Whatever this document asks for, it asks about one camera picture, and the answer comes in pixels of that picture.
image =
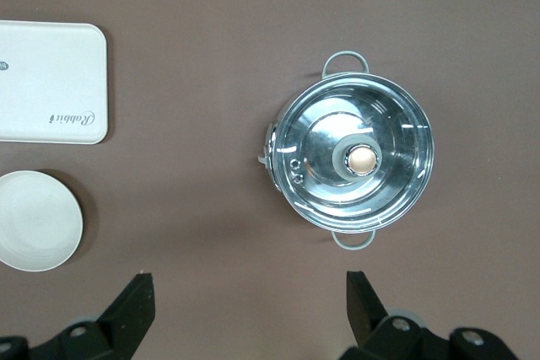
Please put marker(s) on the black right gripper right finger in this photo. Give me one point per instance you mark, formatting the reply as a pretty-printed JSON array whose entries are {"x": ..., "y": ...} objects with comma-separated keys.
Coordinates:
[{"x": 379, "y": 334}]

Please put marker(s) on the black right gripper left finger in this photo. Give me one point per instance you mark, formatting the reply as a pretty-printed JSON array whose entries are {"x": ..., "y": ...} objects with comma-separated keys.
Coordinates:
[{"x": 118, "y": 326}]

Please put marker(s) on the cream round plate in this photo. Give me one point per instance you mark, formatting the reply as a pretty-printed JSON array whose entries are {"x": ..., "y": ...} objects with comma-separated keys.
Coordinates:
[{"x": 38, "y": 221}]

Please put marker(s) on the glass pot lid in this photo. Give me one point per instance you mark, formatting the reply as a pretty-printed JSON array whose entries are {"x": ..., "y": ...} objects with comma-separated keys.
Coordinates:
[{"x": 337, "y": 166}]

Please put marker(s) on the cream rabbit print tray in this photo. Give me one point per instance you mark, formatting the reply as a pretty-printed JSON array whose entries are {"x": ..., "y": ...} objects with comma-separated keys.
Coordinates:
[{"x": 50, "y": 77}]

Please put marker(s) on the silver electric cooking pot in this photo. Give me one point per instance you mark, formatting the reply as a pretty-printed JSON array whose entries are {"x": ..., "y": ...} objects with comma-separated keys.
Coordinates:
[{"x": 346, "y": 60}]

